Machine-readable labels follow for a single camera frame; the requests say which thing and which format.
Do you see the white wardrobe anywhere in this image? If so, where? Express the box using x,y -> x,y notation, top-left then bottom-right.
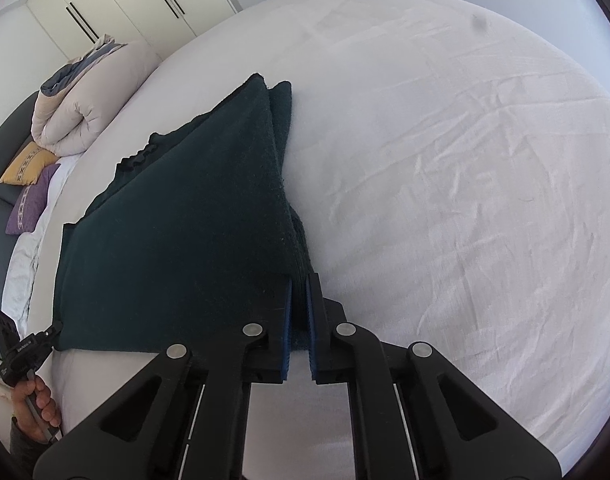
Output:
28,0 -> 243,58

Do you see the rolled beige duvet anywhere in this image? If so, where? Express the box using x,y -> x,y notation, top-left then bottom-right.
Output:
31,35 -> 163,157

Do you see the dark green sweater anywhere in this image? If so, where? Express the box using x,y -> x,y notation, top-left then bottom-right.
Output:
52,74 -> 313,353

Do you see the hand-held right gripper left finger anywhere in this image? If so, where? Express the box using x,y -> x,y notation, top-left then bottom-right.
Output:
32,276 -> 292,480

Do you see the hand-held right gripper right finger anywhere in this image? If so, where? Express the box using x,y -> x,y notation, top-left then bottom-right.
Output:
306,273 -> 560,480

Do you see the person's left hand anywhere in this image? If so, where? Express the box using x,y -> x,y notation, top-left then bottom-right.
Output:
11,374 -> 62,443

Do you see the white crumpled sheet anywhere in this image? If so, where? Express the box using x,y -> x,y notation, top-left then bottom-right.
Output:
0,152 -> 81,326

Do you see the person's left forearm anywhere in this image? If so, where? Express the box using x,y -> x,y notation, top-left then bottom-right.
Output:
8,416 -> 53,480

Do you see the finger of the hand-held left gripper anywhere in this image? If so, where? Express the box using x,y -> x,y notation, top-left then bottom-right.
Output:
35,321 -> 64,348

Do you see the bed with white sheet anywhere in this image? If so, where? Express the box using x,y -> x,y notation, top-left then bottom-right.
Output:
0,0 -> 610,480

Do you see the yellow patterned pillow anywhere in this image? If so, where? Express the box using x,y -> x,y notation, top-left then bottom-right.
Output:
0,141 -> 61,186

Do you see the purple patterned pillow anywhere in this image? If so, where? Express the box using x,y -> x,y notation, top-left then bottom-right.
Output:
5,162 -> 62,236

